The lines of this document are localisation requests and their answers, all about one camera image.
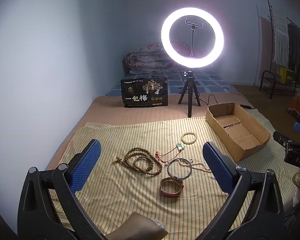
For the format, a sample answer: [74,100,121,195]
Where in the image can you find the black tripod stand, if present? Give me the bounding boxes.
[178,69,203,118]

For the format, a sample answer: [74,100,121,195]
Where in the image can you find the folded floral quilt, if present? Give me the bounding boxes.
[125,42,190,75]

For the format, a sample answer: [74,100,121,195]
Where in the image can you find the brown blanket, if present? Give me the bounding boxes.
[46,92,263,170]

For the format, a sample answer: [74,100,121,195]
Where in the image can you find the cardboard box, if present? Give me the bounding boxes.
[205,102,271,163]

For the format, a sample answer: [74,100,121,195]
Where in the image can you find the black printed bag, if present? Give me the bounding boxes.
[121,77,168,108]

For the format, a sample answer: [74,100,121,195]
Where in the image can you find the black phone holder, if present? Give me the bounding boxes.
[184,18,203,58]

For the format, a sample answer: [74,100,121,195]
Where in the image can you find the pale bead bracelet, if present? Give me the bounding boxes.
[181,133,198,145]

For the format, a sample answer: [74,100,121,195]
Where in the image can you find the white pearl necklace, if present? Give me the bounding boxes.
[179,158,212,172]

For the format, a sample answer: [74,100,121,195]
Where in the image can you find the dark hanging clothes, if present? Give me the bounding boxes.
[287,22,300,85]

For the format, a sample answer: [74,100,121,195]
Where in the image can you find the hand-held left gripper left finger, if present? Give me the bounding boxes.
[17,139,108,240]

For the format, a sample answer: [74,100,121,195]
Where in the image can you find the red cord jade pendant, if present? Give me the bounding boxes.
[155,142,185,166]

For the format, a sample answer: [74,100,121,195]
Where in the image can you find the silver bangle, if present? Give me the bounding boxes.
[167,158,192,179]

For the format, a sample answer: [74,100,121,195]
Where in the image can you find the brown wooden bead necklace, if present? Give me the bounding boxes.
[112,148,163,178]

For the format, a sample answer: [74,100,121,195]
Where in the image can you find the black power cable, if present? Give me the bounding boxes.
[195,94,243,107]

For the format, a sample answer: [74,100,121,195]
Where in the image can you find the blue patterned bed sheet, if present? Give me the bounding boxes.
[106,69,234,98]

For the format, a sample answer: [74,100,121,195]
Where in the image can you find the white ring light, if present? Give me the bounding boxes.
[161,7,225,70]

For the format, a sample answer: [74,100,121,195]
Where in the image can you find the white striped hanging cloth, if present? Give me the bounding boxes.
[272,10,289,66]

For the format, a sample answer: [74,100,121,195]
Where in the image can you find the yellow box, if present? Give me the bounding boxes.
[277,67,294,83]

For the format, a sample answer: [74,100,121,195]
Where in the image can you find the brown leather strap watch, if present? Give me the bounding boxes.
[160,177,184,197]

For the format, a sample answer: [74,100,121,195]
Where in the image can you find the black clothes rack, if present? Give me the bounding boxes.
[266,0,300,98]

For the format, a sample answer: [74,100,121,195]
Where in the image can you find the yellow striped cloth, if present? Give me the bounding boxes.
[51,106,300,240]

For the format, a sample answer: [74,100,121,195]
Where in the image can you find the black shoe rack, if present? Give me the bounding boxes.
[259,70,300,99]

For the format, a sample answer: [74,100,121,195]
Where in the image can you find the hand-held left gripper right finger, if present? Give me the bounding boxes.
[202,141,285,240]

